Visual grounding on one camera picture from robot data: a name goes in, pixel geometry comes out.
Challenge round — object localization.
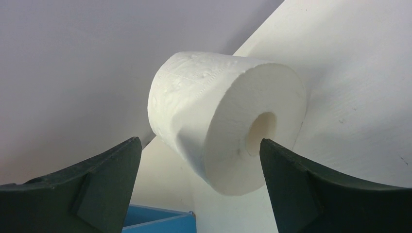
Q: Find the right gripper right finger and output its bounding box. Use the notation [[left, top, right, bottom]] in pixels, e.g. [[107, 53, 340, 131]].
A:
[[260, 139, 412, 233]]

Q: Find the white roll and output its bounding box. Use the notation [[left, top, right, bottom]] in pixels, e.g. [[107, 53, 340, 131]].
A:
[[147, 51, 307, 196]]

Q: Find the blue pink yellow shelf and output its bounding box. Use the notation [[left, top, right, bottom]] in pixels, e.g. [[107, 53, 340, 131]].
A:
[[122, 204, 197, 233]]

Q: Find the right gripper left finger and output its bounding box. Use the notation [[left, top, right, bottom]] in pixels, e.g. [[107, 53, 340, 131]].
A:
[[0, 137, 142, 233]]

